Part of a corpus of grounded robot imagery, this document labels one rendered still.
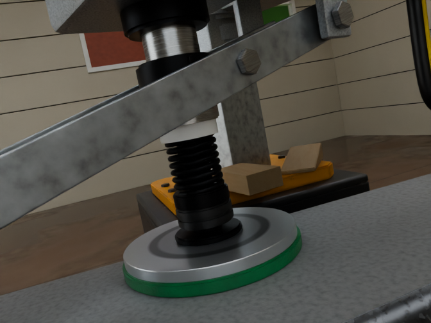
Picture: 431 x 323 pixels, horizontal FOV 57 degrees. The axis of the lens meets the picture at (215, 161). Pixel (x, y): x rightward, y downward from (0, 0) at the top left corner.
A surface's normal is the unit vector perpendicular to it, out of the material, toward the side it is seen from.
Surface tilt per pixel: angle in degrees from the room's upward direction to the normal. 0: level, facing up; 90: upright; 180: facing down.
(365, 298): 0
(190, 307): 0
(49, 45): 90
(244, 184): 90
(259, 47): 90
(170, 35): 90
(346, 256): 0
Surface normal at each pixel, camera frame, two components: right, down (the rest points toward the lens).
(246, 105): 0.73, -0.05
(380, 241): -0.19, -0.97
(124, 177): 0.35, 0.06
